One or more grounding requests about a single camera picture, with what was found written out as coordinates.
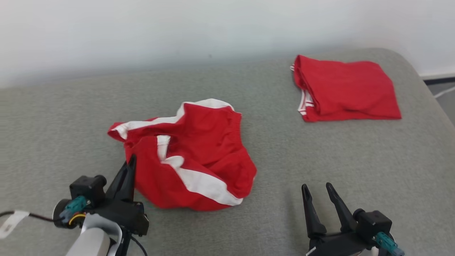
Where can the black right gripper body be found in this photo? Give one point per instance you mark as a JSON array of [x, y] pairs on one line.
[[337, 245]]

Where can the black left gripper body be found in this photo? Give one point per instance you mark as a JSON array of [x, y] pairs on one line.
[[128, 217]]

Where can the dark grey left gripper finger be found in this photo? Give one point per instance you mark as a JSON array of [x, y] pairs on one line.
[[117, 188], [130, 185]]

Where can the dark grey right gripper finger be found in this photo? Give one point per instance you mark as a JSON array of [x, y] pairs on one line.
[[344, 217], [312, 217]]

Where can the red shorts with white stripe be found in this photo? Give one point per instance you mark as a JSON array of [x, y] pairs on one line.
[[206, 142]]

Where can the red basketball jersey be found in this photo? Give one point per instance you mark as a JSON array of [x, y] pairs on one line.
[[348, 89]]

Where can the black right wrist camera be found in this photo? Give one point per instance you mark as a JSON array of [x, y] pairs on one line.
[[373, 222]]

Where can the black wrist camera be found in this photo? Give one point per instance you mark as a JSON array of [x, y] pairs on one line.
[[87, 188], [373, 222]]

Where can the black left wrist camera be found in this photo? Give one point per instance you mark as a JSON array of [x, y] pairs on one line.
[[87, 188]]

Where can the teal left camera connector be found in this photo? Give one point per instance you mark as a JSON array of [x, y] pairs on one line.
[[73, 206]]

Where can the teal camera connector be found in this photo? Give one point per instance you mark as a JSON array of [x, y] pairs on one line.
[[73, 206], [387, 243]]

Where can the teal right camera connector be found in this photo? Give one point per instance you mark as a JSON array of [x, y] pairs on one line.
[[387, 243]]

